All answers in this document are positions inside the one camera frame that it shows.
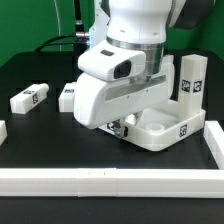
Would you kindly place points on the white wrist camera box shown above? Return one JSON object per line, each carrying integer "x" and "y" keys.
{"x": 110, "y": 63}

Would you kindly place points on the white fence block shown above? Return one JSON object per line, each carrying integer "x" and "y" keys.
{"x": 214, "y": 137}
{"x": 3, "y": 131}

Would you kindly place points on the white desk top tray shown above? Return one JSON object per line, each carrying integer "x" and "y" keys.
{"x": 160, "y": 127}

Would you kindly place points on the white right fence block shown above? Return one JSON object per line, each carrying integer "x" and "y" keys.
{"x": 214, "y": 137}

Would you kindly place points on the white left fence block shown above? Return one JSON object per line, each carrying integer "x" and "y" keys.
{"x": 3, "y": 131}

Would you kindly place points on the white front fence bar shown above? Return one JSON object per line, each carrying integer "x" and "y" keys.
{"x": 112, "y": 182}

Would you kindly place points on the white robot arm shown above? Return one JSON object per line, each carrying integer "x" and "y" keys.
{"x": 142, "y": 25}

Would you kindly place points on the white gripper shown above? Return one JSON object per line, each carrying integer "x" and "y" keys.
{"x": 98, "y": 102}

